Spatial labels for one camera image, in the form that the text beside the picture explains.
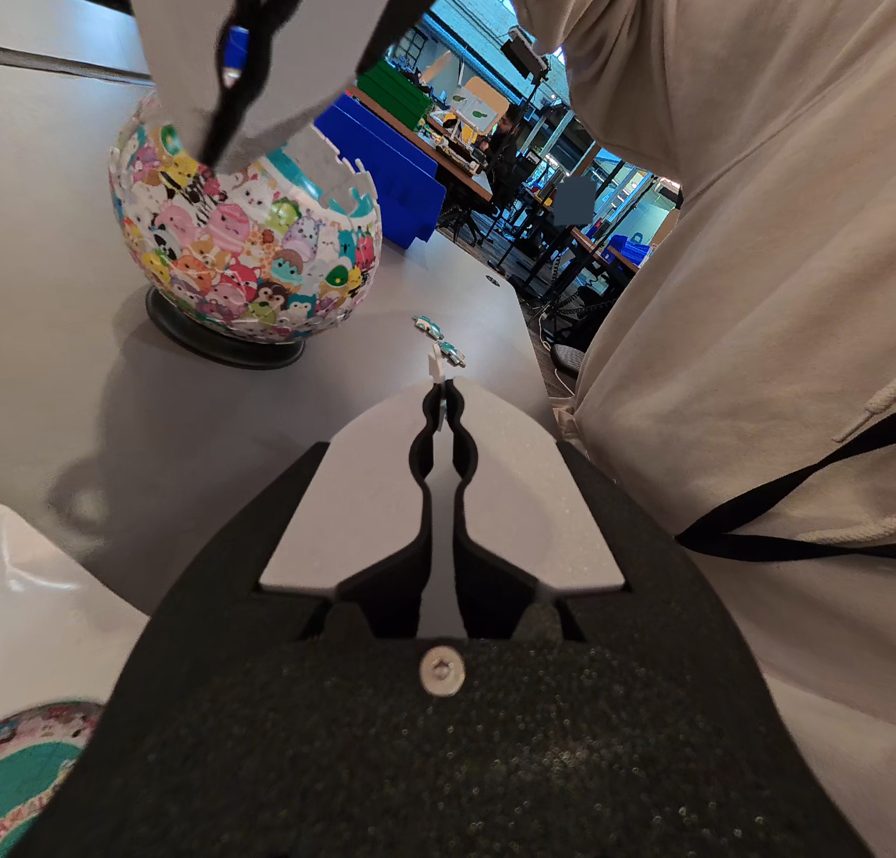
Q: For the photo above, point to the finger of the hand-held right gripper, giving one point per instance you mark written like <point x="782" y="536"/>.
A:
<point x="182" y="46"/>
<point x="336" y="32"/>

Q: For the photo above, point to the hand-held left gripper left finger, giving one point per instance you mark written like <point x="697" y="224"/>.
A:
<point x="343" y="508"/>

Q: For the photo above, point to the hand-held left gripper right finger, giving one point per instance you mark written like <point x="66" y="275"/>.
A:
<point x="539" y="508"/>

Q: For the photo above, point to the white edged puzzle piece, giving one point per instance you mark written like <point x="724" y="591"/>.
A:
<point x="435" y="368"/>

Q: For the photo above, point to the colourful puzzle ball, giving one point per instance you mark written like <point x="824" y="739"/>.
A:
<point x="245" y="242"/>

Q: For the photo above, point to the teal puzzle piece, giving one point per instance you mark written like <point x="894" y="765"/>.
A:
<point x="451" y="354"/>
<point x="427" y="325"/>

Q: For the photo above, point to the black ball stand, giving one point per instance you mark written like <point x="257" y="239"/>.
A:
<point x="224" y="350"/>

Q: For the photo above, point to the green plastic bin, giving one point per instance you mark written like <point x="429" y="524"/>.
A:
<point x="395" y="92"/>

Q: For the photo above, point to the black studio light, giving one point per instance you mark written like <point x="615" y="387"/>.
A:
<point x="525" y="50"/>

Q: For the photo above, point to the cardboard box figure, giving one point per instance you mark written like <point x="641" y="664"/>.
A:
<point x="479" y="106"/>

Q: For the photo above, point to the blue plastic bin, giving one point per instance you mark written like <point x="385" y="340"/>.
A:
<point x="392" y="172"/>

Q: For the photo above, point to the printed instruction sheet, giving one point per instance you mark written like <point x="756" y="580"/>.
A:
<point x="42" y="592"/>

